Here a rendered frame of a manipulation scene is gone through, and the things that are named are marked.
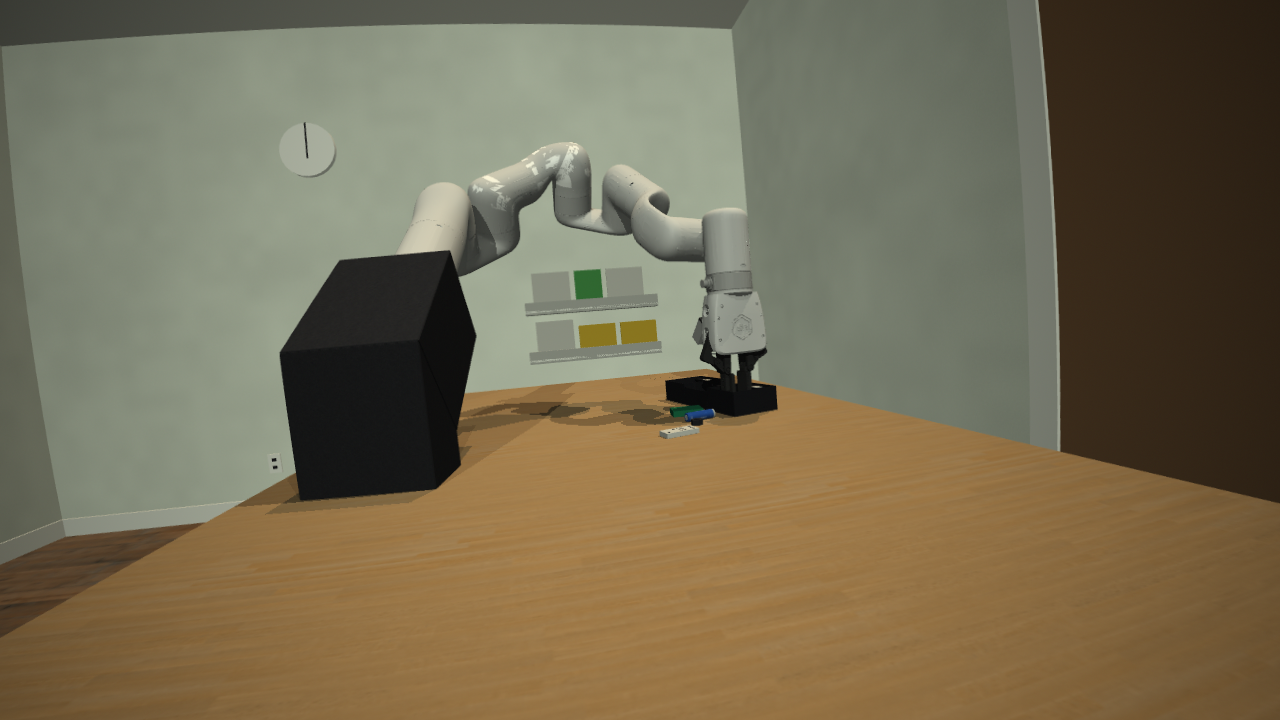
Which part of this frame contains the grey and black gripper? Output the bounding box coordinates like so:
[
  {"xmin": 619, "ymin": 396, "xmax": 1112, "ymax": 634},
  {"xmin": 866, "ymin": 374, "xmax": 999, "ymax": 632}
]
[{"xmin": 700, "ymin": 290, "xmax": 767, "ymax": 392}]

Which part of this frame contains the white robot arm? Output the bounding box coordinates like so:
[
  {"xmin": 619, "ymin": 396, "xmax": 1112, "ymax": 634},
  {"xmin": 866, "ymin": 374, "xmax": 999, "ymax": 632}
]
[{"xmin": 396, "ymin": 142, "xmax": 753, "ymax": 293}]

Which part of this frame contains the white domino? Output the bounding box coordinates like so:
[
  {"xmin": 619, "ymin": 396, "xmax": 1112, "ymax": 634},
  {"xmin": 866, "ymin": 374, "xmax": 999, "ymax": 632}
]
[{"xmin": 659, "ymin": 425, "xmax": 700, "ymax": 439}]

